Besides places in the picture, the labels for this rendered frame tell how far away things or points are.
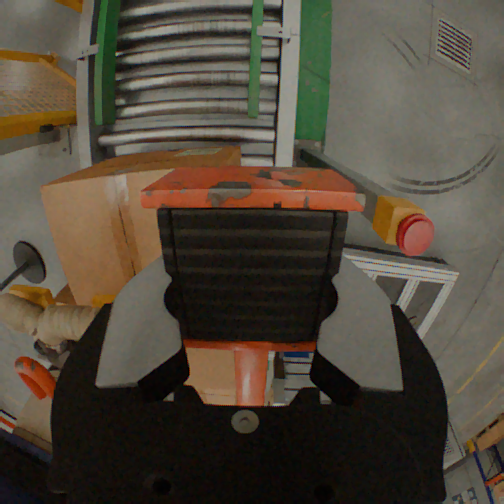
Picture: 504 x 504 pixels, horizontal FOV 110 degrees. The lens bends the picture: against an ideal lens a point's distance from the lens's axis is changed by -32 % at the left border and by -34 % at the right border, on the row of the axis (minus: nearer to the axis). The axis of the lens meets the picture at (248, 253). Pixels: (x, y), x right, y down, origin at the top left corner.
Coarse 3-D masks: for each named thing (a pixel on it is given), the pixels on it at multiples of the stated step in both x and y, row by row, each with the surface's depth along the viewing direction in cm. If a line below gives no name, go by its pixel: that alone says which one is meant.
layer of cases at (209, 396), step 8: (64, 288) 121; (56, 296) 114; (64, 296) 115; (72, 296) 116; (64, 304) 110; (72, 304) 110; (200, 392) 137; (208, 392) 136; (216, 392) 136; (224, 392) 136; (232, 392) 135; (208, 400) 141; (216, 400) 141; (224, 400) 140; (232, 400) 140
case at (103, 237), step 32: (128, 160) 59; (160, 160) 52; (192, 160) 48; (224, 160) 46; (64, 192) 42; (96, 192) 42; (128, 192) 42; (64, 224) 45; (96, 224) 45; (128, 224) 45; (64, 256) 49; (96, 256) 48; (128, 256) 48; (96, 288) 52; (192, 352) 60; (224, 352) 60; (192, 384) 67; (224, 384) 67
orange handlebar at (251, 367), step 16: (240, 352) 15; (256, 352) 15; (16, 368) 20; (32, 368) 20; (240, 368) 16; (256, 368) 16; (32, 384) 22; (48, 384) 21; (240, 384) 17; (256, 384) 17; (240, 400) 18; (256, 400) 18
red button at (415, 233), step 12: (408, 216) 35; (420, 216) 34; (408, 228) 34; (420, 228) 34; (432, 228) 34; (396, 240) 36; (408, 240) 35; (420, 240) 35; (408, 252) 36; (420, 252) 36
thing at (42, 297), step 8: (16, 288) 30; (24, 288) 31; (32, 288) 31; (40, 288) 31; (48, 288) 32; (24, 296) 30; (32, 296) 30; (40, 296) 30; (48, 296) 31; (40, 304) 31; (48, 304) 31; (56, 304) 33; (40, 352) 32
